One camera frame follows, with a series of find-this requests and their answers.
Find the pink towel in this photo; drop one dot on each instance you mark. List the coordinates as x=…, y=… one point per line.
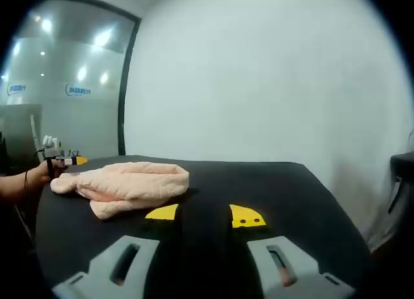
x=136, y=182

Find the person's left hand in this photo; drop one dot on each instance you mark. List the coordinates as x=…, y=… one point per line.
x=43, y=174

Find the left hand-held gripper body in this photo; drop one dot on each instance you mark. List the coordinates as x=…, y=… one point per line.
x=51, y=147

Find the dark furniture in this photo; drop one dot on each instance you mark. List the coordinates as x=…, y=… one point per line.
x=402, y=169

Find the frosted glass partition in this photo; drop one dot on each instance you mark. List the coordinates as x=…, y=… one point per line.
x=71, y=69

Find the black partition frame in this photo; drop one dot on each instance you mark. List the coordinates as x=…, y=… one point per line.
x=127, y=85

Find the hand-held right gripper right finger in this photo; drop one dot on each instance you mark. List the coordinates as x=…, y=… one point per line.
x=291, y=253

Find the black table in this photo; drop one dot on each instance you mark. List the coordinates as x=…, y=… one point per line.
x=258, y=189

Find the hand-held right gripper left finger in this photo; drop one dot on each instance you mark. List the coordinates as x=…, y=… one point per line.
x=136, y=247

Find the grey cabinet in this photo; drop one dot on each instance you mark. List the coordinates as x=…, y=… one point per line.
x=19, y=134

